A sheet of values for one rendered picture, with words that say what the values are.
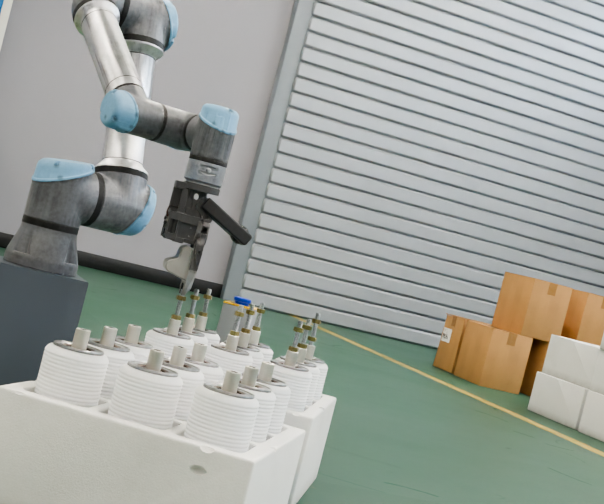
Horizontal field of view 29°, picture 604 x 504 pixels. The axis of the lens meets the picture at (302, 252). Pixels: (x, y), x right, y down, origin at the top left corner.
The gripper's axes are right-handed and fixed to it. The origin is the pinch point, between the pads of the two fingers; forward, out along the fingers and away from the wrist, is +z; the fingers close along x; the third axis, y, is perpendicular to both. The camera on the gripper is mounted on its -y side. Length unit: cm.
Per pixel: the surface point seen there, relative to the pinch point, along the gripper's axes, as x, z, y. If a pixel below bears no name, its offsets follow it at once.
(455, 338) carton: -376, 16, -198
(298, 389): 12.8, 12.6, -23.2
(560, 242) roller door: -547, -58, -321
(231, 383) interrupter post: 60, 8, -2
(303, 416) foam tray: 17.6, 16.6, -24.2
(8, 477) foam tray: 56, 28, 25
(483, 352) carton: -339, 18, -201
